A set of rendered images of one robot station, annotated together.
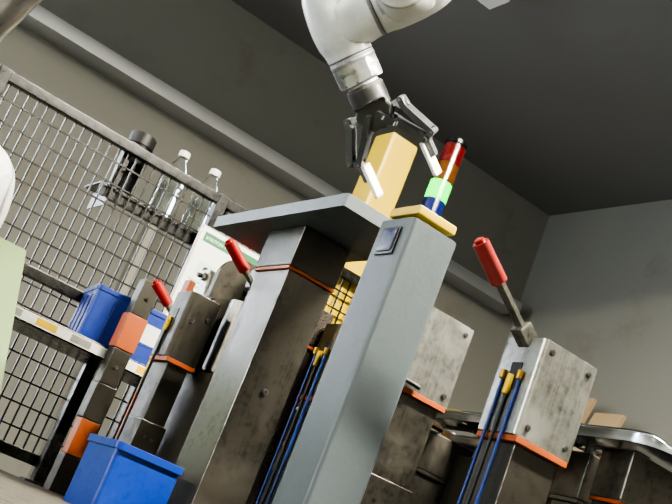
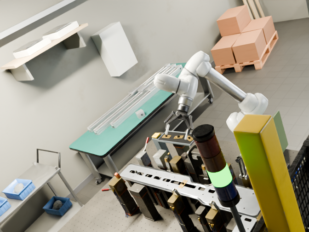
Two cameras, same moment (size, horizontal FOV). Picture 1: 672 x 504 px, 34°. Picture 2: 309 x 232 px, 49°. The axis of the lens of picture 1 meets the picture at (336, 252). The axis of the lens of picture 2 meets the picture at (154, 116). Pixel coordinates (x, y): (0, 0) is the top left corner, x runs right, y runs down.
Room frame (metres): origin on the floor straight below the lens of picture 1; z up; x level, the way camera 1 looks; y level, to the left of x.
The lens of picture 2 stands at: (3.89, -0.48, 2.61)
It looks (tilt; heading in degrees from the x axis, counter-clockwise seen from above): 25 degrees down; 170
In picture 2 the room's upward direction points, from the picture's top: 25 degrees counter-clockwise
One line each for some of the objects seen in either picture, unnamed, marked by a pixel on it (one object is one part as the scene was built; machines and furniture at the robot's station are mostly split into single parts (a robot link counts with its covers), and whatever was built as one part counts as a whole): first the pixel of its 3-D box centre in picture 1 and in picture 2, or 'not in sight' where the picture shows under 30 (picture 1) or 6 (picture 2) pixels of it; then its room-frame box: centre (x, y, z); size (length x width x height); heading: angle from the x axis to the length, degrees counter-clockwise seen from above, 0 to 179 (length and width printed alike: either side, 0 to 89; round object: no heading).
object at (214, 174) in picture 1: (201, 203); not in sight; (2.80, 0.38, 1.53); 0.07 x 0.07 x 0.20
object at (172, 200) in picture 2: not in sight; (180, 216); (1.97, -0.28, 0.87); 0.12 x 0.07 x 0.35; 118
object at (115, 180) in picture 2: not in sight; (123, 197); (1.40, -0.60, 0.88); 0.14 x 0.09 x 0.36; 118
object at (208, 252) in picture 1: (213, 295); (309, 192); (2.77, 0.25, 1.30); 0.23 x 0.02 x 0.31; 118
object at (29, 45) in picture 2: not in sight; (31, 47); (-0.45, -0.72, 2.09); 0.38 x 0.36 x 0.10; 117
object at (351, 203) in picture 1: (312, 234); (177, 137); (1.46, 0.04, 1.16); 0.37 x 0.14 x 0.02; 28
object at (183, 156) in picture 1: (170, 185); not in sight; (2.75, 0.47, 1.53); 0.07 x 0.07 x 0.20
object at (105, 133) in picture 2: not in sight; (150, 118); (-0.68, 0.23, 0.41); 2.35 x 0.86 x 0.83; 117
